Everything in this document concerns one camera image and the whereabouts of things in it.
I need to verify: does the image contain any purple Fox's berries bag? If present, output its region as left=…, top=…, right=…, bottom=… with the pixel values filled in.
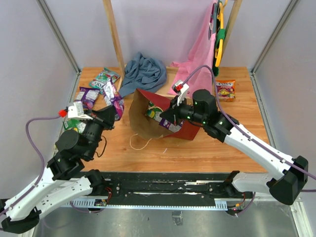
left=102, top=79, right=124, bottom=121

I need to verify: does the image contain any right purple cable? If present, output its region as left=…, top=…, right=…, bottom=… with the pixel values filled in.
left=174, top=65, right=316, bottom=218

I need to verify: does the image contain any purple white snack packet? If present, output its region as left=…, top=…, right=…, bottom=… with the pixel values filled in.
left=159, top=118, right=184, bottom=133

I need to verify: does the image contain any pink shirt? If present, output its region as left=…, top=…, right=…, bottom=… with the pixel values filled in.
left=171, top=0, right=217, bottom=98

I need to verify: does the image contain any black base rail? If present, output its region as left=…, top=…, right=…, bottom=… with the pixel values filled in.
left=71, top=171, right=255, bottom=210

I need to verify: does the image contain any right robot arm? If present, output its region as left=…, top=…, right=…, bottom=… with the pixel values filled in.
left=160, top=89, right=309, bottom=205

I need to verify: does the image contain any yellow hanger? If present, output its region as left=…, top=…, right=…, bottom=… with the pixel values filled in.
left=214, top=0, right=225, bottom=68

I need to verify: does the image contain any orange Fox's fruits bag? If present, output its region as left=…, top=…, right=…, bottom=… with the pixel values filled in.
left=215, top=80, right=236, bottom=102

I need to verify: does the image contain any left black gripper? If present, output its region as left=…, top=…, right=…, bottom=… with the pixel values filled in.
left=80, top=104, right=118, bottom=158

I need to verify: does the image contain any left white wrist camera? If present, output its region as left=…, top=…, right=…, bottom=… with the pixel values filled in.
left=58, top=102, right=93, bottom=120

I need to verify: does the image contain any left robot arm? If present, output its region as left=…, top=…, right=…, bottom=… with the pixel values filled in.
left=0, top=102, right=116, bottom=234

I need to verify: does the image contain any blue crumpled cloth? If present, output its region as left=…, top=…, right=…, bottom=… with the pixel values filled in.
left=118, top=52, right=167, bottom=97

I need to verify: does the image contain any grey hanger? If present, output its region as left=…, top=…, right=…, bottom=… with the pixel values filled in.
left=208, top=3, right=218, bottom=38

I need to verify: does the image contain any green hanger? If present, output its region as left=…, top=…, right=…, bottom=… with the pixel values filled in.
left=212, top=29, right=225, bottom=76

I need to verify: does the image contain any brown red paper bag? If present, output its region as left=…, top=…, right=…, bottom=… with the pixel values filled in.
left=128, top=89, right=200, bottom=151

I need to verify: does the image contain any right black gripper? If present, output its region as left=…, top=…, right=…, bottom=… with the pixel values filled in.
left=159, top=95, right=206, bottom=126

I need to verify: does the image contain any green snack packet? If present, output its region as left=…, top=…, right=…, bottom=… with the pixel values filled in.
left=63, top=118, right=86, bottom=133

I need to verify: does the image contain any green Fox's candy bag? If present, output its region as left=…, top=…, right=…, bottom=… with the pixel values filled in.
left=89, top=67, right=120, bottom=94

